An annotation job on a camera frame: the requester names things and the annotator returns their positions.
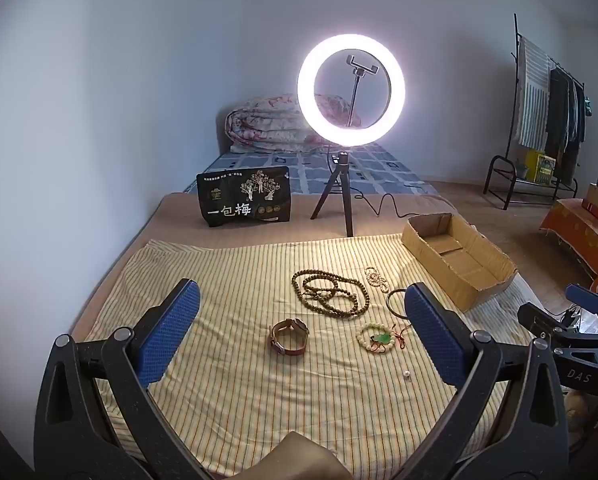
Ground cream bracelet with green pendant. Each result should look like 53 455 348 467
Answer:
356 322 415 356

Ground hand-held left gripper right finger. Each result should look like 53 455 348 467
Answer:
403 282 570 480

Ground white ring light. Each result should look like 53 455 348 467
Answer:
297 33 406 148

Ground brown strap wristwatch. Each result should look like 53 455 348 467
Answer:
269 317 311 358

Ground yellow striped cloth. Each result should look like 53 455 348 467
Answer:
84 232 555 478

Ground yellow box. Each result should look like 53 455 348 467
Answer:
525 149 557 185

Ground brown wooden bead necklace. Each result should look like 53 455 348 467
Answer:
291 269 371 317

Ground folded floral quilt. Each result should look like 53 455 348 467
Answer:
225 93 362 154

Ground black phone holder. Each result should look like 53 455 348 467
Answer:
346 54 380 129

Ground tan cloth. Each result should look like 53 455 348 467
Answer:
259 430 352 480

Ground black clothes rack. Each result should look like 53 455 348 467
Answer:
483 12 587 211

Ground black tripod stand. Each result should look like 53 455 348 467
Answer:
310 150 356 237

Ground black snack bag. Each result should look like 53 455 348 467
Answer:
196 166 292 228

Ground hanging striped cloth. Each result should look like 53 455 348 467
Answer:
515 35 552 153

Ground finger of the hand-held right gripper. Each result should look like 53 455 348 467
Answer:
565 283 598 323
517 302 575 347

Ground hanging dark clothes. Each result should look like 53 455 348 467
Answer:
546 67 587 186

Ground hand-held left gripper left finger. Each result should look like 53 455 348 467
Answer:
33 278 202 480

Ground cardboard box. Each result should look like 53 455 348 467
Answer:
401 212 519 313

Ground blue checked bed sheet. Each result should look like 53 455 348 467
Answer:
184 142 437 196

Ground black ring light cable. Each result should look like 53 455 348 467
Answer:
326 145 457 221

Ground black bangle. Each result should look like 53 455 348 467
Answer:
386 287 415 318

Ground small cream bead bracelet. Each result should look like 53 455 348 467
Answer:
364 266 390 292

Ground orange cloth covered table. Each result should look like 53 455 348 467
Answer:
538 199 598 291

